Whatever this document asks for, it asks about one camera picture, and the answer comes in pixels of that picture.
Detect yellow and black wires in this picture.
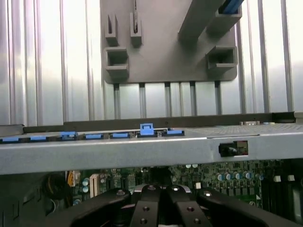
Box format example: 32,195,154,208
66,170,77,188

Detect grey parts rack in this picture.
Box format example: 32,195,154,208
100,0,243,84

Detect white expansion slot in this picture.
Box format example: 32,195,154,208
89,174,99,200

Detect hard disk with blue carrier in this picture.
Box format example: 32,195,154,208
217,0,242,15

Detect black open PC case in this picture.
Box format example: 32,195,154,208
0,111,303,227

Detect blue raised latch tab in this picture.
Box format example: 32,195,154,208
139,122,155,138

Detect green motherboard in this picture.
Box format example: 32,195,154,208
63,159,303,227

